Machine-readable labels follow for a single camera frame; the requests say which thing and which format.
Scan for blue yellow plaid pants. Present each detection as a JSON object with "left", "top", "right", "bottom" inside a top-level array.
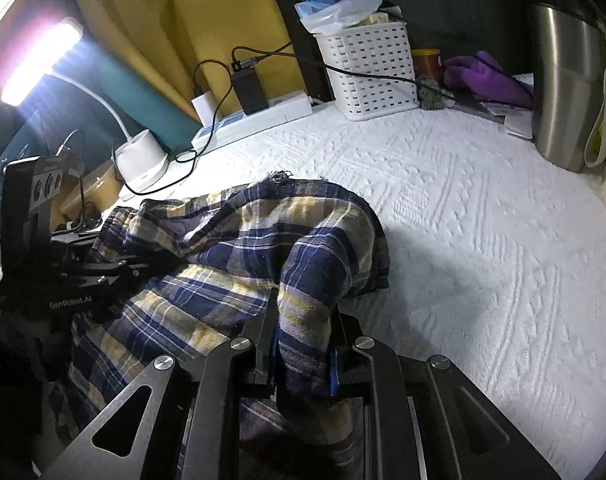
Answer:
[{"left": 54, "top": 172, "right": 389, "bottom": 479}]

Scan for beige lidded container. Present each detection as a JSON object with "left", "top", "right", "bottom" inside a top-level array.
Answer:
[{"left": 59, "top": 160, "right": 123, "bottom": 220}]

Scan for white desk lamp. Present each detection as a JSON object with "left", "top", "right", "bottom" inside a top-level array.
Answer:
[{"left": 1, "top": 18, "right": 169, "bottom": 196}]

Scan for teal curtain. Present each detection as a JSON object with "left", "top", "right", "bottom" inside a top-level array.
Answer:
[{"left": 0, "top": 44, "right": 201, "bottom": 172}]

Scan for white textured bedspread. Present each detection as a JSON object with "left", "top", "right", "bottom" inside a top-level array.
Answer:
[{"left": 160, "top": 104, "right": 606, "bottom": 479}]

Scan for white USB charger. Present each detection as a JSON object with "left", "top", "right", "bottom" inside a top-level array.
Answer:
[{"left": 191, "top": 90, "right": 219, "bottom": 127}]

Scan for black power adapter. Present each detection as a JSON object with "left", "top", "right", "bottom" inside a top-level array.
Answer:
[{"left": 231, "top": 67, "right": 269, "bottom": 116}]

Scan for yellow curtain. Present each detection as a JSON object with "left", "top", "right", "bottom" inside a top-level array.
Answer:
[{"left": 76, "top": 0, "right": 290, "bottom": 118}]

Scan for white power strip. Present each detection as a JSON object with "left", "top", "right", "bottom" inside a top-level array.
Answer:
[{"left": 191, "top": 91, "right": 312, "bottom": 154}]

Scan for purple cloth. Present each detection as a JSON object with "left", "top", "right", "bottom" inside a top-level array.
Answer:
[{"left": 442, "top": 51, "right": 534, "bottom": 108}]

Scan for white perforated plastic basket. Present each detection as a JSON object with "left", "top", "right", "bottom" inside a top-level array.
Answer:
[{"left": 316, "top": 22, "right": 419, "bottom": 122}]

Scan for orange lidded jar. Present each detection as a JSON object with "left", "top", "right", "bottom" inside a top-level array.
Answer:
[{"left": 410, "top": 48, "right": 444, "bottom": 82}]

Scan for stainless steel tumbler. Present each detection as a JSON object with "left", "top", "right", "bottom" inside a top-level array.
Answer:
[{"left": 532, "top": 4, "right": 606, "bottom": 172}]

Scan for blue plastic bags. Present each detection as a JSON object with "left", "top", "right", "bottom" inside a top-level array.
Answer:
[{"left": 294, "top": 0, "right": 382, "bottom": 36}]

